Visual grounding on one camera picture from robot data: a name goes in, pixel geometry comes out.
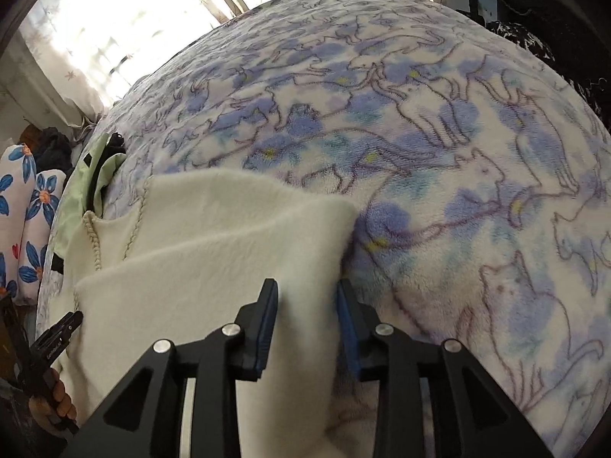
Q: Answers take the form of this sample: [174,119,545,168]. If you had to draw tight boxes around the blue flower print pillow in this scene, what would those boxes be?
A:
[0,143,65,306]

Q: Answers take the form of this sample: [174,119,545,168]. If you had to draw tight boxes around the white fleece garment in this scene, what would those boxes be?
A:
[62,168,361,458]

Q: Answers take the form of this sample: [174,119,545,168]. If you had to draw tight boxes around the person's left hand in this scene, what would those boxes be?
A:
[29,369,78,432]

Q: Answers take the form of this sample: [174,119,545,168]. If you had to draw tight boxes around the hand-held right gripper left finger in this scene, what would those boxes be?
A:
[62,277,280,458]

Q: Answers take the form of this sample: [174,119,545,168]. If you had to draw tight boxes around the black speckled cloth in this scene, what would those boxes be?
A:
[487,19,611,129]

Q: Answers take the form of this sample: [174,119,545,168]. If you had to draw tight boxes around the dark clothing pile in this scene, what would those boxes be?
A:
[31,126,72,173]

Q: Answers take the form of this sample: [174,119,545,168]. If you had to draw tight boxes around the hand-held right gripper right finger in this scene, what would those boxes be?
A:
[335,277,557,458]

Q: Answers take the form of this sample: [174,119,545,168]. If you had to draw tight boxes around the sheer flower print curtain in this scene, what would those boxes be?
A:
[19,0,268,125]

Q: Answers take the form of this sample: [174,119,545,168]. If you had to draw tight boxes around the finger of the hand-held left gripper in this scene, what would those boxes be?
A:
[32,311,85,363]

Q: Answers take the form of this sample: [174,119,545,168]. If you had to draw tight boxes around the green garment with black trim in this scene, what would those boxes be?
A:
[52,132,129,273]

